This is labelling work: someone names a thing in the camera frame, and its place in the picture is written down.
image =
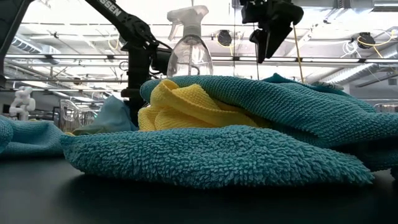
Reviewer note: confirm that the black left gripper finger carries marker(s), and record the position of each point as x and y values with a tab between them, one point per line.
136	107

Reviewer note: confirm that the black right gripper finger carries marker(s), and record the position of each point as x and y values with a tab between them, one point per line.
261	43
275	37

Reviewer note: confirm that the yellow microfiber towel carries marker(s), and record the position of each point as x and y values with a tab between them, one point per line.
180	105

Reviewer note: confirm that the teal microfiber towel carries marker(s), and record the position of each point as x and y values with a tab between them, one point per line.
280	105
202	155

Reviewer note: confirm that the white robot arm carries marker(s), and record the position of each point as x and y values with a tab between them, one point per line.
23	99

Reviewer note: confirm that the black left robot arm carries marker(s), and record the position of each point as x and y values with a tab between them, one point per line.
124	21

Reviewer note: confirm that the clear spray bottle white trigger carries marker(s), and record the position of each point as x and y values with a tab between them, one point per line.
189	56

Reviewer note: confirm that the black table mat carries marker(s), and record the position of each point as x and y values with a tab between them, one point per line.
186	208

